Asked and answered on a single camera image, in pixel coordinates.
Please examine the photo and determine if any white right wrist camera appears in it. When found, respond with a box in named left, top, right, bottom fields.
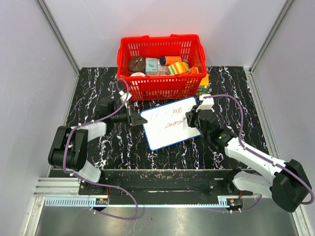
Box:
left=196, top=94, right=214, bottom=112

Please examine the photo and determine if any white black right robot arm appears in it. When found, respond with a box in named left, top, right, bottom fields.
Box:
left=186, top=105, right=312, bottom=212

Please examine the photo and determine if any blue framed whiteboard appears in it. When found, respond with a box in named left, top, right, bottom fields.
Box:
left=140, top=96, right=200, bottom=151

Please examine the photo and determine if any orange snack packet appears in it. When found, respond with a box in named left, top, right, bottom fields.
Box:
left=187, top=66, right=199, bottom=74

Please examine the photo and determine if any brown round bread pack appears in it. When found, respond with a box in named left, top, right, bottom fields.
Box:
left=128, top=57, right=146, bottom=74

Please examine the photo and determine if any red plastic shopping basket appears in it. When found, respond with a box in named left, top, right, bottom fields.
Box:
left=117, top=34, right=207, bottom=101

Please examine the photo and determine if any pink white small box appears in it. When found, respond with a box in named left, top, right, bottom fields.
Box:
left=157, top=65, right=169, bottom=76

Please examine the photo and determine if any orange bottle blue cap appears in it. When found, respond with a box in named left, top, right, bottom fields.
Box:
left=159, top=56, right=182, bottom=66

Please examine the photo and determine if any teal snack box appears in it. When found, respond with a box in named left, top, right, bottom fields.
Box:
left=145, top=58, right=158, bottom=76

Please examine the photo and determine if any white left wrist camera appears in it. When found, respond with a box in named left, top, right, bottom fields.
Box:
left=119, top=90, right=132, bottom=103

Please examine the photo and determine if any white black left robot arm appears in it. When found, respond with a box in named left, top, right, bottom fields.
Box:
left=48, top=98, right=148, bottom=195

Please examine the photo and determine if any white slotted cable duct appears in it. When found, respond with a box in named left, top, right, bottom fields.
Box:
left=44, top=195, right=229, bottom=208

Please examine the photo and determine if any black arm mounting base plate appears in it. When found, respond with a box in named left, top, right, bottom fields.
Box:
left=78, top=170, right=252, bottom=202

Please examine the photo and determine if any green yellow scrubber box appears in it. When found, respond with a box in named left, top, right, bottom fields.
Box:
left=195, top=74, right=209, bottom=96

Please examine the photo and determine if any yellow green sponge pack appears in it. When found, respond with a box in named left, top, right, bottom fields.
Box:
left=167, top=61, right=190, bottom=75

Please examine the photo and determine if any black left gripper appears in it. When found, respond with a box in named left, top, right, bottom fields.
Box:
left=111, top=105, right=147, bottom=126

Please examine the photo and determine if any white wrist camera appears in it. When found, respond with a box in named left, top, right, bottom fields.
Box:
left=196, top=94, right=214, bottom=112
left=119, top=90, right=132, bottom=103

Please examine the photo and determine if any white round lid container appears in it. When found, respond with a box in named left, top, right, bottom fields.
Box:
left=130, top=72, right=146, bottom=77

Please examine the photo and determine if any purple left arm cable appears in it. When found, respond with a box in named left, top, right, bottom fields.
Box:
left=63, top=77, right=140, bottom=221

